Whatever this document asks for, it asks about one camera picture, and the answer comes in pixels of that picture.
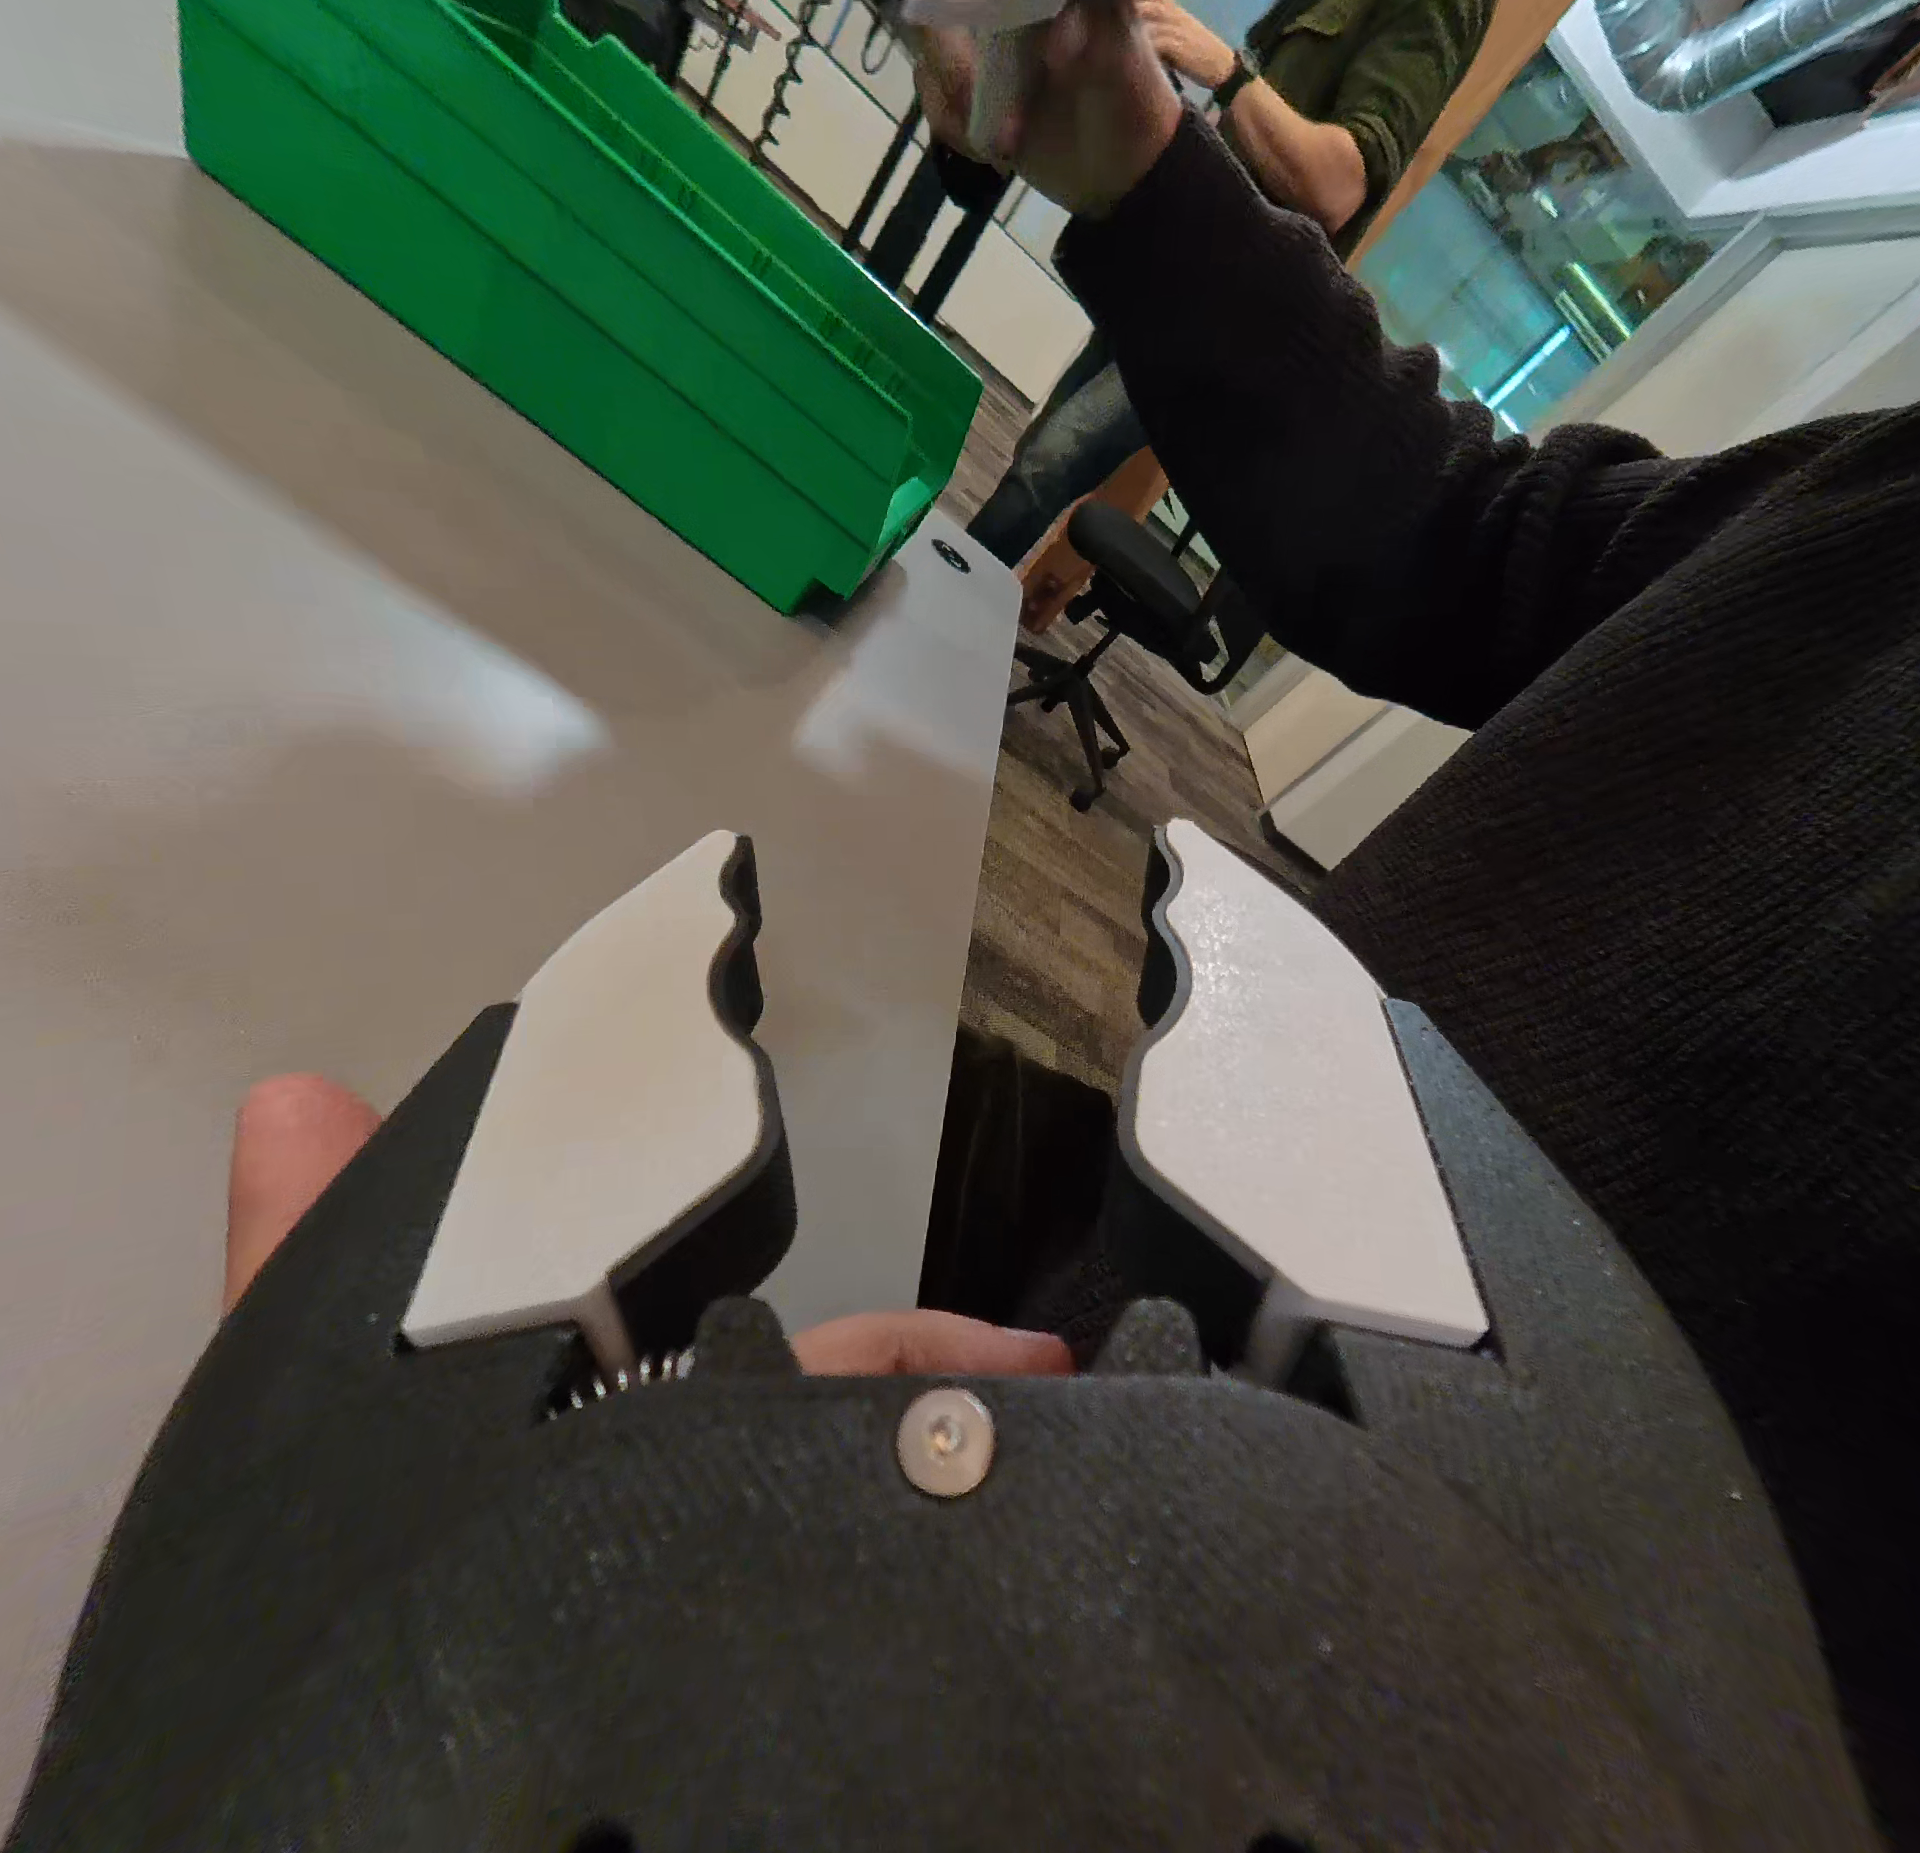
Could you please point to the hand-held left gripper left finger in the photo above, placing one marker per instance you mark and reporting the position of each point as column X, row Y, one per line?
column 601, row 1119

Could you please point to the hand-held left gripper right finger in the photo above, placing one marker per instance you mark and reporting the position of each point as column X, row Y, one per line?
column 1289, row 1104

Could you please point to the green plastic bin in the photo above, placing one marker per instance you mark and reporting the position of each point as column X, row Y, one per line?
column 526, row 278

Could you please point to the person's right forearm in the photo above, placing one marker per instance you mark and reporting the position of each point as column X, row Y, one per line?
column 1276, row 428

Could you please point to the round metal desk cap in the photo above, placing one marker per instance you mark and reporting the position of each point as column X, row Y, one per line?
column 949, row 556

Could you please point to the grey desk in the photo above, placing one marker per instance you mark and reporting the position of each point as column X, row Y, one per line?
column 301, row 683

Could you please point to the person's right hand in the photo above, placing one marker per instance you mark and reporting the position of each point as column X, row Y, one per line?
column 1095, row 106

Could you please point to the person's left hand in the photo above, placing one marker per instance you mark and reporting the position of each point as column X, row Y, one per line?
column 292, row 1163

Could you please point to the person's black sweater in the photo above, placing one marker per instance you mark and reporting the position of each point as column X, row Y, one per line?
column 1650, row 907

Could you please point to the wooden beam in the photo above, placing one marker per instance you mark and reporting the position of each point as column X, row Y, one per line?
column 1485, row 83

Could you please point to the black office chair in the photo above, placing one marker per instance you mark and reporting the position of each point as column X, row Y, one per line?
column 1140, row 556

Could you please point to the silver ventilation duct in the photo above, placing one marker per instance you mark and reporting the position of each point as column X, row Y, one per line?
column 1739, row 22

